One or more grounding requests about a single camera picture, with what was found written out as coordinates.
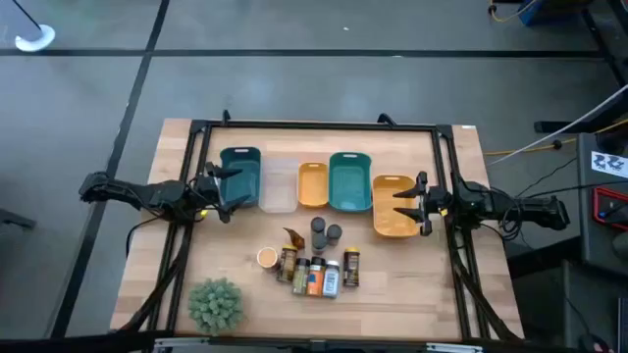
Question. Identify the large yellow plastic bin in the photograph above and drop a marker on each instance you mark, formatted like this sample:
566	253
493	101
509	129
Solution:
387	220

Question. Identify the blue box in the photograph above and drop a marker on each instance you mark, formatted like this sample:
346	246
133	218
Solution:
535	12

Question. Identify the artificial green plant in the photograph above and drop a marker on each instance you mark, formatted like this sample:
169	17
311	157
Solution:
216	306

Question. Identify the thin black stand pole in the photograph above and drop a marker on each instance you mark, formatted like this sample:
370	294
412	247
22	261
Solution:
27	14

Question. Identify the black computer mouse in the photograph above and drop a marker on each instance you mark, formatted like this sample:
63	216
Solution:
593	343

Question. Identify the green plastic bin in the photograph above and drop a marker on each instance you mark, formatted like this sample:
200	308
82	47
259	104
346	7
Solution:
350	184

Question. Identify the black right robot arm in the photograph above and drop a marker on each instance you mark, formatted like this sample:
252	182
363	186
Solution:
490	203

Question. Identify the dark teal plastic bin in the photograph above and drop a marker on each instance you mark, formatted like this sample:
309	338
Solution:
243	162

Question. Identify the black table frame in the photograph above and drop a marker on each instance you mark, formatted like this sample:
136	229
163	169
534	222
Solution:
319	125

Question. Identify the dark-lid jar white label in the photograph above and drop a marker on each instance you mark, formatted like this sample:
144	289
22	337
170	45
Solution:
334	232

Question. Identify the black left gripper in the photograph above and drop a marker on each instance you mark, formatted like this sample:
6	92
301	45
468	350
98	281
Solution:
208	191

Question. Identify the tan-lid round glass jar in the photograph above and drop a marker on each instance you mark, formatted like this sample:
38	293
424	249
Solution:
267	257

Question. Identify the black slanted beam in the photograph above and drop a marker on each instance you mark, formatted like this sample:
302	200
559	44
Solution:
606	39

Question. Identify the silver-lid square spice jar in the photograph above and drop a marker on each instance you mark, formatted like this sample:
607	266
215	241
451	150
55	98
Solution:
331	279

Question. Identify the black-lid orange spice jar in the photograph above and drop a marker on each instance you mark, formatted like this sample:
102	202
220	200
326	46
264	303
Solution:
316	278

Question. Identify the brown orange spice packet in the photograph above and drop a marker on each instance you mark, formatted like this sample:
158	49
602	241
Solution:
295	238

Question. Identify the grey floor bracket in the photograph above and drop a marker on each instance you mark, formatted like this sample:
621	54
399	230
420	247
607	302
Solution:
15	218

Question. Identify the black cabinet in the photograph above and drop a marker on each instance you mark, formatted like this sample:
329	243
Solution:
586	245

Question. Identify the clear plastic bin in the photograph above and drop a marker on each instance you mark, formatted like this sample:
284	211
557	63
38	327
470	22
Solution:
278	186

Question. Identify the black camera rail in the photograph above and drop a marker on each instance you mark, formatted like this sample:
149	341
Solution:
245	344

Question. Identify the black-lid green herb jar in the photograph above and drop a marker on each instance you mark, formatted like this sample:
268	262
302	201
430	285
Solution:
300	276

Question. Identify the white printed sticker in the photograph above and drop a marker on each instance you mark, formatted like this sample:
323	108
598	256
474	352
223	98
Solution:
608	164

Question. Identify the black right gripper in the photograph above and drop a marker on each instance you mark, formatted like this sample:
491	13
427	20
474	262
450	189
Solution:
436	202

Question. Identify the small yellow plastic bin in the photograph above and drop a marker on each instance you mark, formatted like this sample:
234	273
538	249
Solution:
313	185

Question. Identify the black floor bar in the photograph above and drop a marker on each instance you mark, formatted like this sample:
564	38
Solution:
549	126

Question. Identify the red framed device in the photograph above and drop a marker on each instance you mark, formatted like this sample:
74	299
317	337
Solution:
596	206

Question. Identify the white round stand base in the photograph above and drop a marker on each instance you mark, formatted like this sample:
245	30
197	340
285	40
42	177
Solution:
41	41

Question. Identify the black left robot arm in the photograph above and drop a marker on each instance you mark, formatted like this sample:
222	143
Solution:
147	193

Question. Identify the yellow-lid brown spice jar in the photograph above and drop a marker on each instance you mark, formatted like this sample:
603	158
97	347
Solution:
287	263

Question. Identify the yellow-lid dark spice jar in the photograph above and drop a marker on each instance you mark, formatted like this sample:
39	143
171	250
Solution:
351	267

